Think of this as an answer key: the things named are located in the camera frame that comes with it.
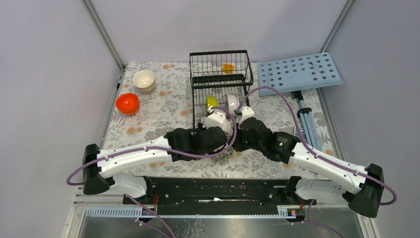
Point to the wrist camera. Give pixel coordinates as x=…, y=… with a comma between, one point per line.
x=216, y=118
x=244, y=113

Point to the white bowl front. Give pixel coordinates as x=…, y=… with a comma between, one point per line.
x=233, y=103

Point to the plain beige bowl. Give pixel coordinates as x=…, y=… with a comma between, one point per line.
x=148, y=90

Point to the orange bowl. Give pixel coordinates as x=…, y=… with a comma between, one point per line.
x=127, y=102
x=134, y=111

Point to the yellow toy block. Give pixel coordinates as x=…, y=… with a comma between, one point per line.
x=228, y=68

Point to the beige patterned bowl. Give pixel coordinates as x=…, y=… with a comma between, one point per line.
x=144, y=79

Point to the pink patterned bowl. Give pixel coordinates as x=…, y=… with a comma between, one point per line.
x=224, y=156

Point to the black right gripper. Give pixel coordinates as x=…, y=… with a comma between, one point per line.
x=236, y=144

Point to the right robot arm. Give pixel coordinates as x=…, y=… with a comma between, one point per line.
x=361, y=187

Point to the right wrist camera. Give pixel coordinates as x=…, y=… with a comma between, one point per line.
x=244, y=113

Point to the black wire dish rack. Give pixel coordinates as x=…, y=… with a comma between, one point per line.
x=207, y=78

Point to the blue tripod legs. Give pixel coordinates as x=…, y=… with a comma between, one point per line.
x=307, y=123

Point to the yellow-green bowl in rack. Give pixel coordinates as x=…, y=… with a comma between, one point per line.
x=212, y=102

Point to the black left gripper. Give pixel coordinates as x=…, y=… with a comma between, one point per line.
x=202, y=131

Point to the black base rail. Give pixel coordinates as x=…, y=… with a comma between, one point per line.
x=206, y=196

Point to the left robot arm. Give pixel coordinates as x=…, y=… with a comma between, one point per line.
x=103, y=169

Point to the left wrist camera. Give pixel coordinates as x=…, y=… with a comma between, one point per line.
x=216, y=118

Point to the floral table mat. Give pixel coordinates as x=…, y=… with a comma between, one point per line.
x=170, y=107

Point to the blue perforated stand tray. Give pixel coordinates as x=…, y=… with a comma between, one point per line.
x=299, y=73

